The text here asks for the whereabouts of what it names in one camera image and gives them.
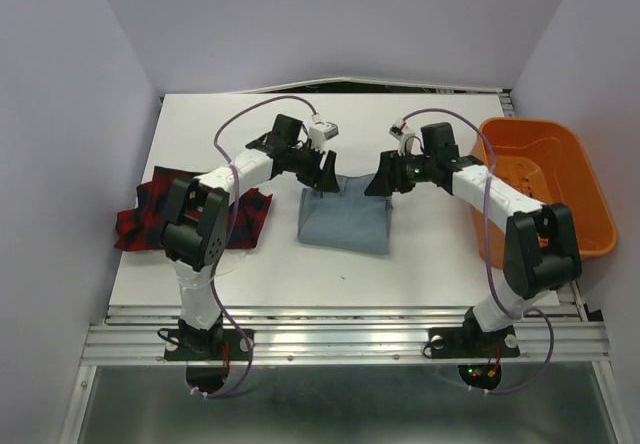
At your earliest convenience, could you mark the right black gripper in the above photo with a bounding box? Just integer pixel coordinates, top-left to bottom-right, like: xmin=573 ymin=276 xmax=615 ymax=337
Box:
xmin=362 ymin=149 xmax=435 ymax=197

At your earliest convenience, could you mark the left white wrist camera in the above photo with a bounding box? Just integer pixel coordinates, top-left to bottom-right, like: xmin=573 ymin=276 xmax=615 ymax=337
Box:
xmin=308 ymin=120 xmax=339 ymax=153

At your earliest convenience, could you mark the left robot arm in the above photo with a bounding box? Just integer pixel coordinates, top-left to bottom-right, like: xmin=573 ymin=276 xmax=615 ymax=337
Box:
xmin=160 ymin=114 xmax=339 ymax=358

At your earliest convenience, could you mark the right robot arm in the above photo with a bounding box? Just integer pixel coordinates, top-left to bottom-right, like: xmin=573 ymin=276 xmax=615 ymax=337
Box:
xmin=365 ymin=120 xmax=582 ymax=354

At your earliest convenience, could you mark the red black plaid skirt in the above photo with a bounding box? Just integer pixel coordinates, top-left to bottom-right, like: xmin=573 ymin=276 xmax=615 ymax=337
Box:
xmin=114 ymin=166 xmax=273 ymax=252

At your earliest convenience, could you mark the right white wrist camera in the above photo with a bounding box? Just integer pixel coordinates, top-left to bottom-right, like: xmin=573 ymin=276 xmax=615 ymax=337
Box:
xmin=389 ymin=119 xmax=419 ymax=155

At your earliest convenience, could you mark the aluminium frame rail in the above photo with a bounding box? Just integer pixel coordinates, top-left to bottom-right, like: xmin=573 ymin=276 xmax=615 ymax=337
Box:
xmin=81 ymin=305 xmax=610 ymax=366

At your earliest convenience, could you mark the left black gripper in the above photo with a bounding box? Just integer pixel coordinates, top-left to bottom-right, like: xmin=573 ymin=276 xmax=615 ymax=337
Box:
xmin=286 ymin=140 xmax=339 ymax=193

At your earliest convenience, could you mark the light blue skirt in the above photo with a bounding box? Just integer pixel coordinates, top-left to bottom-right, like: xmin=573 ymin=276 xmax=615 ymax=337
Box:
xmin=297 ymin=174 xmax=393 ymax=256

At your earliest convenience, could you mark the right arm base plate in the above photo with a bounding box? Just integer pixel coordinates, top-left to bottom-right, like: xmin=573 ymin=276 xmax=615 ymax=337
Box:
xmin=422 ymin=326 xmax=520 ymax=360

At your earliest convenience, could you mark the white skirt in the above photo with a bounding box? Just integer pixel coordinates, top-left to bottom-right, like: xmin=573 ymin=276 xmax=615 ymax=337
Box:
xmin=215 ymin=249 xmax=247 ymax=277

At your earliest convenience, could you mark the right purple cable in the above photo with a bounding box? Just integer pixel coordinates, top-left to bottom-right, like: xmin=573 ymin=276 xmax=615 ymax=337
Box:
xmin=394 ymin=108 xmax=557 ymax=396

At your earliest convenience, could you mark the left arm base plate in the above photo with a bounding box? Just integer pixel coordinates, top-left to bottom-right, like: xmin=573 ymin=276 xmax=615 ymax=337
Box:
xmin=157 ymin=328 xmax=249 ymax=362

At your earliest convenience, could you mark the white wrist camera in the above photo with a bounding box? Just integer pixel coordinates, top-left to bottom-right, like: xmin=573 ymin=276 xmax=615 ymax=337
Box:
xmin=389 ymin=119 xmax=419 ymax=155
xmin=308 ymin=120 xmax=339 ymax=153

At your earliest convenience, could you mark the orange plastic basket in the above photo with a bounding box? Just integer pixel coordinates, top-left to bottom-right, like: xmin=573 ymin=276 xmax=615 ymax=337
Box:
xmin=471 ymin=117 xmax=617 ymax=262

